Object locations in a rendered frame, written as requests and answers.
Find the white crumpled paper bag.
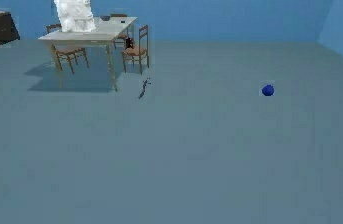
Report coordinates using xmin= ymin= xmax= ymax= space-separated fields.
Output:
xmin=53 ymin=0 xmax=97 ymax=34

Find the brown wooden chair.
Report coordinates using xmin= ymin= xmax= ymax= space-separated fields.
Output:
xmin=109 ymin=13 xmax=131 ymax=50
xmin=121 ymin=24 xmax=150 ymax=75
xmin=46 ymin=23 xmax=90 ymax=75

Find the blue ball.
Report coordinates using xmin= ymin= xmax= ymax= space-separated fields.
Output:
xmin=261 ymin=84 xmax=275 ymax=97

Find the pale wooden dining table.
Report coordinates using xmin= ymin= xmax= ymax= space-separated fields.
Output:
xmin=38 ymin=16 xmax=138 ymax=93

